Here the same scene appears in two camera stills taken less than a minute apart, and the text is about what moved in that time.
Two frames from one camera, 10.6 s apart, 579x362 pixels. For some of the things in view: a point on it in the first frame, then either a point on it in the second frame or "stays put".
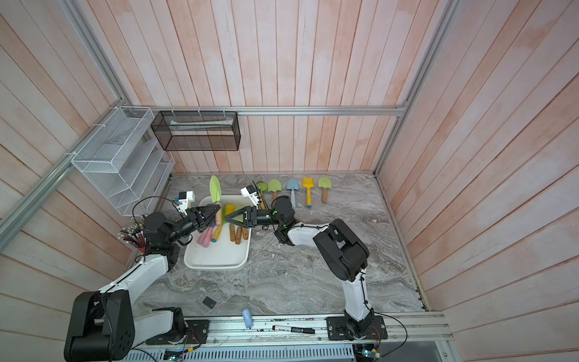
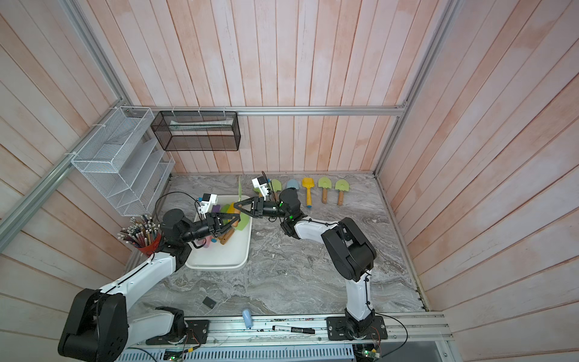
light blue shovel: [292, 185] stays put
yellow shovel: [308, 182] stays put
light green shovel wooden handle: [325, 182] stays put
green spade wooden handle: [215, 191] -> [341, 185]
